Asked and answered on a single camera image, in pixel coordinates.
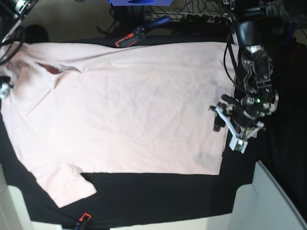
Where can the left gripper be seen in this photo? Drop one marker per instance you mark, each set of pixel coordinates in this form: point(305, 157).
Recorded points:
point(243, 114)

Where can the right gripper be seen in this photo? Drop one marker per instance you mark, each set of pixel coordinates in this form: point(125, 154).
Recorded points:
point(5, 86)

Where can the pink T-shirt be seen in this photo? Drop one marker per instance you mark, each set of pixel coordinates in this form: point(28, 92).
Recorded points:
point(83, 108)

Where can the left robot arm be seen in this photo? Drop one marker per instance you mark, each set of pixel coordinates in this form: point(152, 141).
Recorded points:
point(253, 69)

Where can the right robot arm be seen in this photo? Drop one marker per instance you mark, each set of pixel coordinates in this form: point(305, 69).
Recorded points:
point(12, 35)

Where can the black table cloth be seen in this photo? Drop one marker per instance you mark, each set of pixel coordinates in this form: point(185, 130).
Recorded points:
point(133, 199)

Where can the blue plastic box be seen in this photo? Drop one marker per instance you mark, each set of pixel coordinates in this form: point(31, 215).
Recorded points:
point(140, 2)

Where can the blue handled clamp, red jaw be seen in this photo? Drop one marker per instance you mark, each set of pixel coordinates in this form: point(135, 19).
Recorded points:
point(139, 33)

